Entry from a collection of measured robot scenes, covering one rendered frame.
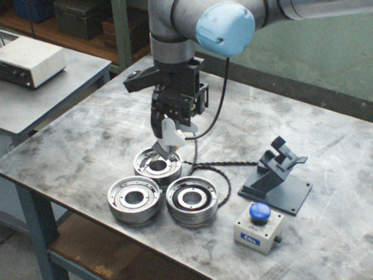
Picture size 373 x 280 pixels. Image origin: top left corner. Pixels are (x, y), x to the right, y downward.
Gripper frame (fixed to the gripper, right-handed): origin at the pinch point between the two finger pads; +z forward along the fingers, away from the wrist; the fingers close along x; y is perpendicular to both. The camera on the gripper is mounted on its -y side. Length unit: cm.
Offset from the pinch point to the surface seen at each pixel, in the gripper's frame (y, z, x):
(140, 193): -3.8, 10.8, -5.8
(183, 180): 2.7, 9.9, 0.8
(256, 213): 21.2, 5.9, -3.9
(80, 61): -67, 25, 50
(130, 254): -11.5, 38.3, -2.4
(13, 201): -82, 72, 19
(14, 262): -78, 93, 9
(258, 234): 22.6, 8.8, -5.9
